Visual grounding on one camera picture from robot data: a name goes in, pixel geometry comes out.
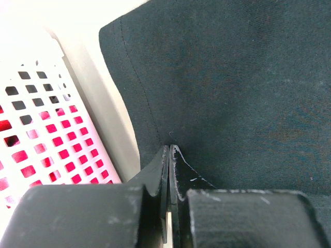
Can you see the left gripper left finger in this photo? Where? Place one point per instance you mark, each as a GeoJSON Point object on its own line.
{"type": "Point", "coordinates": [131, 214]}

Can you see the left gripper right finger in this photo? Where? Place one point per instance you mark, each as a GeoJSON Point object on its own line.
{"type": "Point", "coordinates": [204, 216]}

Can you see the black t shirt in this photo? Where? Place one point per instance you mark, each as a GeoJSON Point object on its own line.
{"type": "Point", "coordinates": [241, 87]}

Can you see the pink garment in basket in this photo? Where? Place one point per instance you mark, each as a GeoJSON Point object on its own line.
{"type": "Point", "coordinates": [56, 146]}

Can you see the white plastic laundry basket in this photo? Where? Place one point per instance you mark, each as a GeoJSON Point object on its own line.
{"type": "Point", "coordinates": [41, 70]}

